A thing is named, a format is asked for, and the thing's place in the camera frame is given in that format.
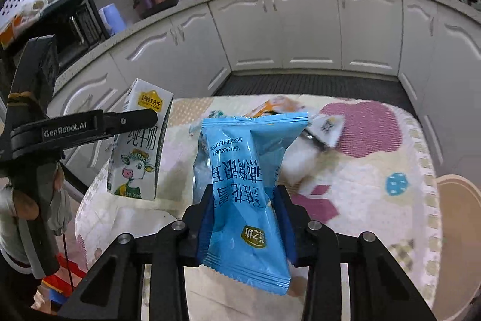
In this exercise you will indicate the red and blue object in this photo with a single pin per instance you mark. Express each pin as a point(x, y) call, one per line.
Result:
point(62, 281)

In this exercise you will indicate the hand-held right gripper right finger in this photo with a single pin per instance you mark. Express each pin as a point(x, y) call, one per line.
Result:
point(287, 230)

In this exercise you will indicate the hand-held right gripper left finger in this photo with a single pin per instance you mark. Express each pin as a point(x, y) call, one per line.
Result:
point(203, 242)

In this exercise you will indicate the blue snack packet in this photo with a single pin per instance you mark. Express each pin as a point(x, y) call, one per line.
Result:
point(240, 174)

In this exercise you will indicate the black countertop oven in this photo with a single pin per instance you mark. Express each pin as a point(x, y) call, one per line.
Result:
point(80, 27)

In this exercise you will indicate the row of white cabinet doors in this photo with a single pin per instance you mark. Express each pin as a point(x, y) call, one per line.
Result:
point(308, 27)

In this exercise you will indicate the beige plastic bucket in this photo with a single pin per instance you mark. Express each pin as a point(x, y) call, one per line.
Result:
point(460, 230)

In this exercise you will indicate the orange white snack wrapper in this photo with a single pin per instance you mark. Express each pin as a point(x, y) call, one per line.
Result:
point(276, 107)

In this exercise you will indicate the person's left forearm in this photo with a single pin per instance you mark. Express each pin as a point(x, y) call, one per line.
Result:
point(9, 230)

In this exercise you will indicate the dark ribbed floor mat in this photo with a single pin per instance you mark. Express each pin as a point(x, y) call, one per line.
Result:
point(312, 86)

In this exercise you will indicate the white foam block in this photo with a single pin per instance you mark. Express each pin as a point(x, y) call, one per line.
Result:
point(300, 161)

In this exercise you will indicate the white milk carton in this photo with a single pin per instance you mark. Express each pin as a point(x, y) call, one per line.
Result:
point(141, 163)

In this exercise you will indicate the printed patchwork tablecloth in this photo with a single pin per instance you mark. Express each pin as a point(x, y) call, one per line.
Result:
point(368, 200)

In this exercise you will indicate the person's left hand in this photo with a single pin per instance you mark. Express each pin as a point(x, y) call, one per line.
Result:
point(60, 204)

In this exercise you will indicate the stack of blue cups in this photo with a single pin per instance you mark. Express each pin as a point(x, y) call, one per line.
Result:
point(112, 20)

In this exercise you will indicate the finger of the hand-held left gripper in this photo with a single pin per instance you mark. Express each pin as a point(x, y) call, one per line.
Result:
point(127, 121)

